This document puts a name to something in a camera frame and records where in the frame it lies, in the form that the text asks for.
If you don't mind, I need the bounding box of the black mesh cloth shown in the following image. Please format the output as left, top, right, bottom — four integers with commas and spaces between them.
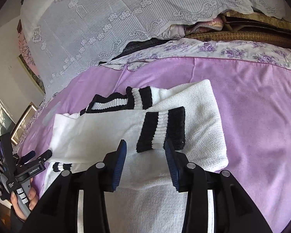
112, 38, 169, 61

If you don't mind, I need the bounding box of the white black-trimmed knit sweater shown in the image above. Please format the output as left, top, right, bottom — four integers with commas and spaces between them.
43, 80, 229, 232

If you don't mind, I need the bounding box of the person's left hand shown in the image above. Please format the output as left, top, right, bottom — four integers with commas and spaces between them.
10, 178, 39, 221

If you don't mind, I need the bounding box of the framed picture by bed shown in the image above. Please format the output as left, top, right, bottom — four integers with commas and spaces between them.
11, 102, 38, 146

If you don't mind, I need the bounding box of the brown woven mat stack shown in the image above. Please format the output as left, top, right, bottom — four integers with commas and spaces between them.
184, 10, 291, 48

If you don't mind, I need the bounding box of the floral purple quilt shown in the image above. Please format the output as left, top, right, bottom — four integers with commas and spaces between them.
101, 38, 291, 72

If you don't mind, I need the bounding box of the purple bed sheet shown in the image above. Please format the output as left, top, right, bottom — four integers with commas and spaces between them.
17, 57, 291, 232

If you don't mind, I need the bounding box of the white lace cover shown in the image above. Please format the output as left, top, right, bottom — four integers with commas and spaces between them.
21, 0, 291, 97

